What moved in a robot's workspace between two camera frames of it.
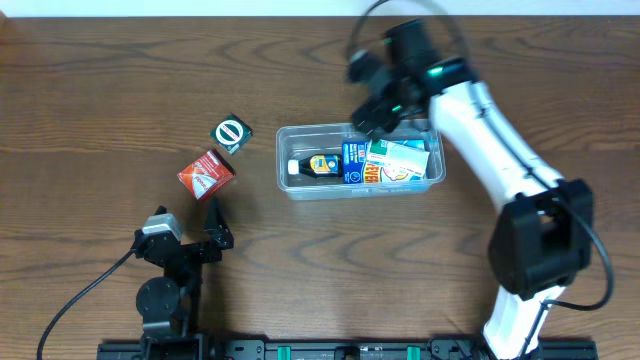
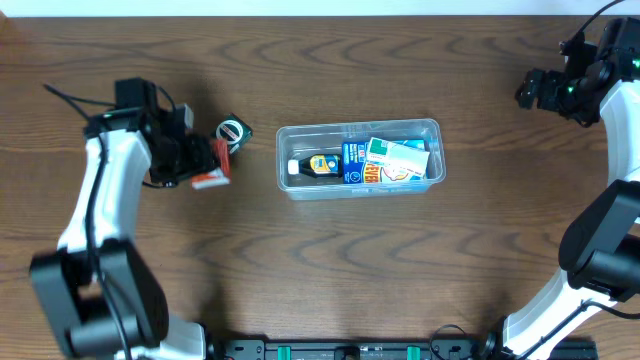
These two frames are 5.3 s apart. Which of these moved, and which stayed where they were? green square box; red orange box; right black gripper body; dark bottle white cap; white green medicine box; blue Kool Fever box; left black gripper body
Moved: left black gripper body; right black gripper body; red orange box; blue Kool Fever box
Stayed: white green medicine box; dark bottle white cap; green square box
